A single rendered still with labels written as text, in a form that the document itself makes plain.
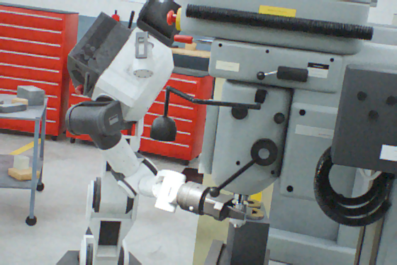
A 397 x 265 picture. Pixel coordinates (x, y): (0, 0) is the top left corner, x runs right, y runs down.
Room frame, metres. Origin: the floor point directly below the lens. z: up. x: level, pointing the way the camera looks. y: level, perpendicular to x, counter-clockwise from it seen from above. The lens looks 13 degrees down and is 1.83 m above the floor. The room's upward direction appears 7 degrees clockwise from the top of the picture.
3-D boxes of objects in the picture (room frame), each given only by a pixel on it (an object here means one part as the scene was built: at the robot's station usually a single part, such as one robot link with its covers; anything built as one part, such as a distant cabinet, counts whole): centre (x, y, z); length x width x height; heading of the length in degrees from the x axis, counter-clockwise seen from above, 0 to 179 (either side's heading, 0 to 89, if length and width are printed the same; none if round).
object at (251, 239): (2.03, -0.21, 1.00); 0.22 x 0.12 x 0.20; 2
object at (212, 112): (1.62, -0.02, 1.45); 0.04 x 0.04 x 0.21; 82
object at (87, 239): (2.37, 0.37, 0.68); 0.21 x 0.20 x 0.13; 14
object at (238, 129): (1.60, -0.13, 1.47); 0.21 x 0.19 x 0.32; 172
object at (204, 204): (1.64, -0.05, 1.24); 0.13 x 0.12 x 0.10; 154
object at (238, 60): (1.60, -0.17, 1.68); 0.34 x 0.24 x 0.10; 82
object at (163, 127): (1.56, 0.11, 1.47); 0.07 x 0.07 x 0.06
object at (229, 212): (1.58, -0.12, 1.24); 0.06 x 0.02 x 0.03; 64
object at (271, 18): (1.45, -0.14, 1.79); 0.45 x 0.04 x 0.04; 82
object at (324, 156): (1.37, -0.37, 1.45); 0.18 x 0.16 x 0.21; 82
